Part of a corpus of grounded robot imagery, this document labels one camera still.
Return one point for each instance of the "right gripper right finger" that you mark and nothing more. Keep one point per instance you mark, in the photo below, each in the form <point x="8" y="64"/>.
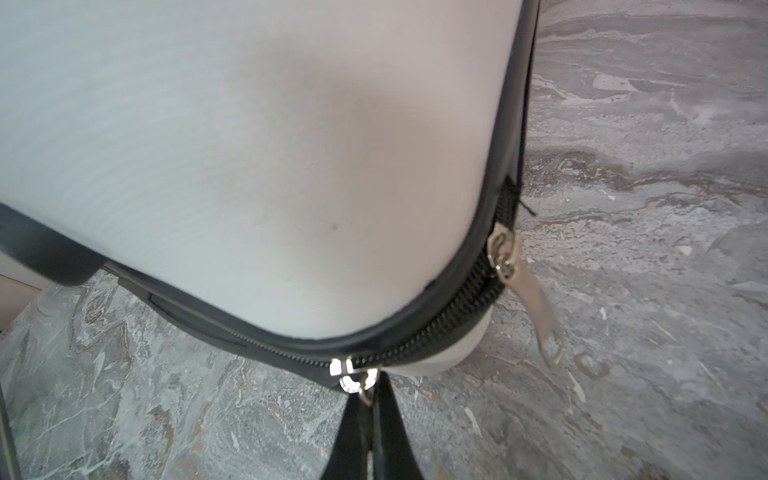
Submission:
<point x="393" y="457"/>

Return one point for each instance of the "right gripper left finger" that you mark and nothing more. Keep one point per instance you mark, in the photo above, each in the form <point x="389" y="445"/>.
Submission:
<point x="348" y="458"/>

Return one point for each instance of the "white and black suitcase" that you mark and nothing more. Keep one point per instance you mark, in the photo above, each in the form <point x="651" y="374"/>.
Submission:
<point x="327" y="187"/>

